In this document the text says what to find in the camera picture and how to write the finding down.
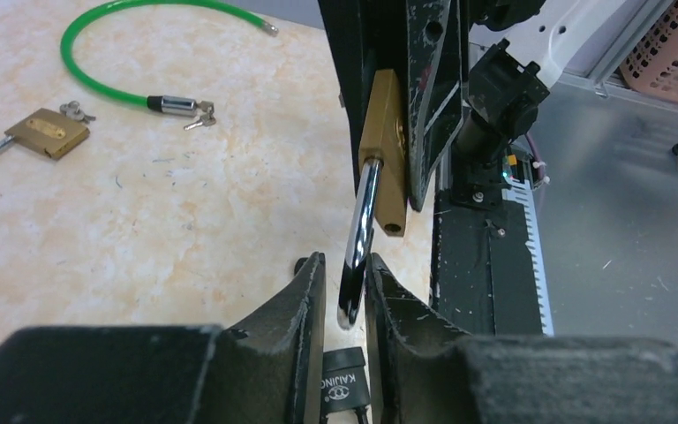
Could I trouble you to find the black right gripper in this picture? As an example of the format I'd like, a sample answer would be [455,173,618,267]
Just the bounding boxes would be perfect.
[319,0,549,212]

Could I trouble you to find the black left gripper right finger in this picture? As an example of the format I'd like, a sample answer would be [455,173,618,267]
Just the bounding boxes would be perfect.
[365,254,678,423]

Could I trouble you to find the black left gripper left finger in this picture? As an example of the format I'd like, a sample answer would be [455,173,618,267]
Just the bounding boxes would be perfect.
[0,252,326,423]

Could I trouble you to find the black padlock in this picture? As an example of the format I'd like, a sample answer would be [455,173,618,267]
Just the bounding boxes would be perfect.
[320,346,371,424]

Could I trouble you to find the large brass padlock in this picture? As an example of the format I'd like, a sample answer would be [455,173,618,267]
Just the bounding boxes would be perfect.
[336,69,408,330]

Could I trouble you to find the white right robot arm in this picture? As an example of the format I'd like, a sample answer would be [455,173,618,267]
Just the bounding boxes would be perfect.
[320,1,666,211]

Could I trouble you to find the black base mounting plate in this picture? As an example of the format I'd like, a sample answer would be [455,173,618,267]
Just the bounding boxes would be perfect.
[429,146,555,337]

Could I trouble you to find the small brass padlock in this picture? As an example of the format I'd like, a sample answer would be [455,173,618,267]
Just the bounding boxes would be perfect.
[0,108,90,161]

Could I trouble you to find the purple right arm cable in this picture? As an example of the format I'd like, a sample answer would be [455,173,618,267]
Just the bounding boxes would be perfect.
[523,131,551,188]

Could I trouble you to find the cable lock keys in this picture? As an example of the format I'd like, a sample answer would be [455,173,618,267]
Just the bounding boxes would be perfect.
[184,101,217,131]

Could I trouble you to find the green cable lock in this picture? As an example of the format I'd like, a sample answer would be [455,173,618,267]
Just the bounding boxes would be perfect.
[59,0,279,119]

